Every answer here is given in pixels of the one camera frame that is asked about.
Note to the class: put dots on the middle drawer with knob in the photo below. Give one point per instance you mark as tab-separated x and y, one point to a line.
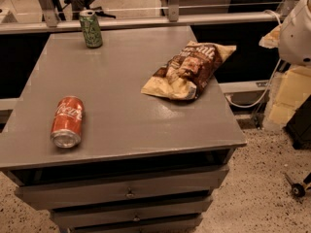
133	213

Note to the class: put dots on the bottom drawer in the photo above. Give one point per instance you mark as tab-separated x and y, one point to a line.
152	225

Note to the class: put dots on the brown chip bag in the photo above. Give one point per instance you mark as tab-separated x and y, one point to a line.
186	74

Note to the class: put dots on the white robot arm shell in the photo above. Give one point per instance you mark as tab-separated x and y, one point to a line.
295	35

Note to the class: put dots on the red cola can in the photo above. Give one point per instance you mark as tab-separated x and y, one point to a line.
67	122

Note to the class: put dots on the black caster wheel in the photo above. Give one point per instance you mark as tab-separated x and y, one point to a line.
299	189

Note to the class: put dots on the grey drawer cabinet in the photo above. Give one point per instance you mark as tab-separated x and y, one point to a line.
124	132

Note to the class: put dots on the metal glass railing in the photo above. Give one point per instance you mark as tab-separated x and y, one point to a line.
32	16

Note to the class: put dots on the drawer with knob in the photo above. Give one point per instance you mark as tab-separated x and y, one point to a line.
133	213
72	194

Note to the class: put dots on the top drawer with knob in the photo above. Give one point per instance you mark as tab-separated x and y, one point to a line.
72	194

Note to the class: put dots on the green soda can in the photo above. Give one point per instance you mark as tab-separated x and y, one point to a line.
90	28

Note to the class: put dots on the black box on floor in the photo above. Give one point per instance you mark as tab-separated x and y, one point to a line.
299	126

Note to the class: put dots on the yellow foam block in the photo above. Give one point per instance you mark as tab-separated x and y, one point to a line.
295	88

